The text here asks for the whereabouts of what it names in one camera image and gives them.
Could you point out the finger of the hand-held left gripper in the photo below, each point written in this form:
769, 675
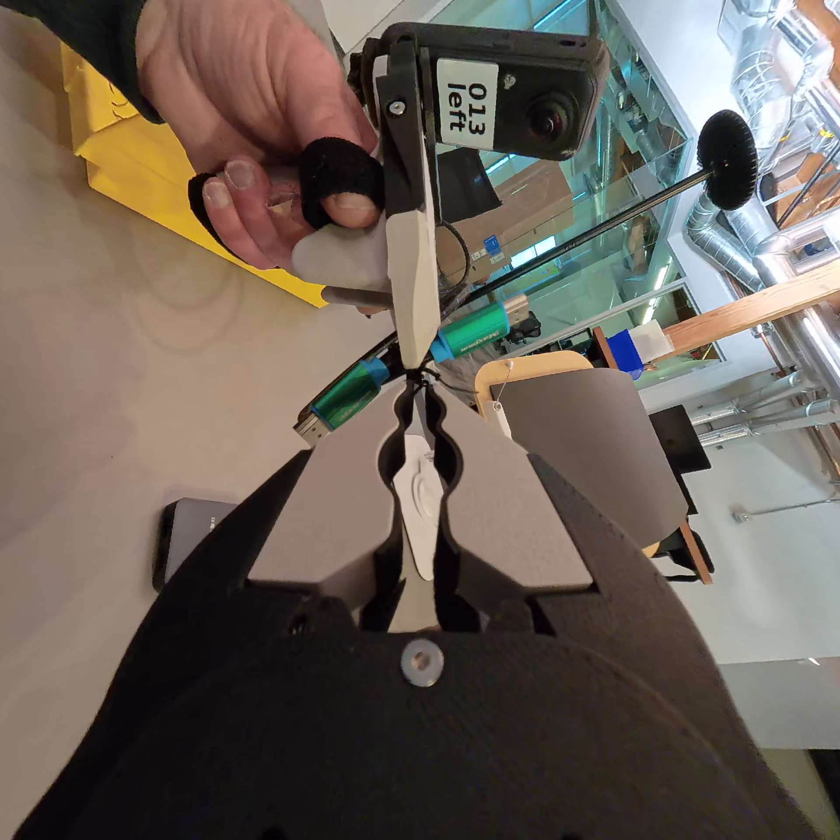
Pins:
414, 289

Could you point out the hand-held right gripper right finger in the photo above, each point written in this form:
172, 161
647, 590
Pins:
519, 525

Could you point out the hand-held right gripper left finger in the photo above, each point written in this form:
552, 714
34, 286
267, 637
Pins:
315, 525

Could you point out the black hdmi adapter box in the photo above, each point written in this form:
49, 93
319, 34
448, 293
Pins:
190, 538

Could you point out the yellow plastic bin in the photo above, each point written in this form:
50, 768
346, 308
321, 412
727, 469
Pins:
145, 171

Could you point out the person's left forearm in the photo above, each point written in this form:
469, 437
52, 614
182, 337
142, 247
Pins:
79, 26

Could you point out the person's left hand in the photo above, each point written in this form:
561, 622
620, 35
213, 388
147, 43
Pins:
250, 79

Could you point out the wooden rimmed black panel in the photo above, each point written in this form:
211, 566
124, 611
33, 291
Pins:
591, 446

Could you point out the black stand pole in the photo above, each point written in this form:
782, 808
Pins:
729, 158

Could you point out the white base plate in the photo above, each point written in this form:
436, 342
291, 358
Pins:
423, 499

